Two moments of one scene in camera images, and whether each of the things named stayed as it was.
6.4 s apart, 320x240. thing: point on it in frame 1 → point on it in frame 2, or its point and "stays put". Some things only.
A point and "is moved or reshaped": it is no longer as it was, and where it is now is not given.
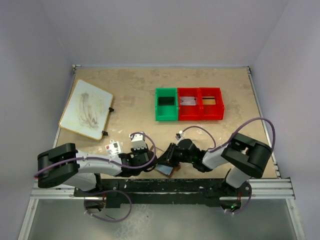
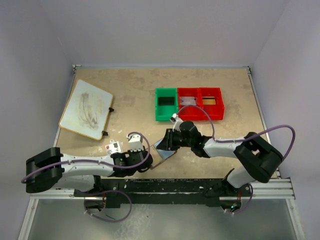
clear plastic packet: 114,148 stays put
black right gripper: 167,157 → 167,143
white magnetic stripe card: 187,101 stays put
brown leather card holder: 166,170 is moved or reshaped
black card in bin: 166,101 stays put
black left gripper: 135,152 stays put
